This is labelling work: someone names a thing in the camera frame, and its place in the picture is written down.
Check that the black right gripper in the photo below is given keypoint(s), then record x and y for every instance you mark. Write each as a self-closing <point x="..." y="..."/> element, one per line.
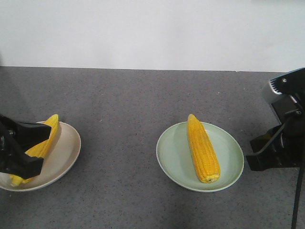
<point x="285" y="142"/>

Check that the yellow corn cob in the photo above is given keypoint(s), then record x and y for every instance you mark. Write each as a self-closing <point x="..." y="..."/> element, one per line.
<point x="40" y="150"/>
<point x="204" y="158"/>

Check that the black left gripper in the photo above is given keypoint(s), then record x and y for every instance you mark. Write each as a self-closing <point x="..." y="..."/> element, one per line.
<point x="15" y="139"/>

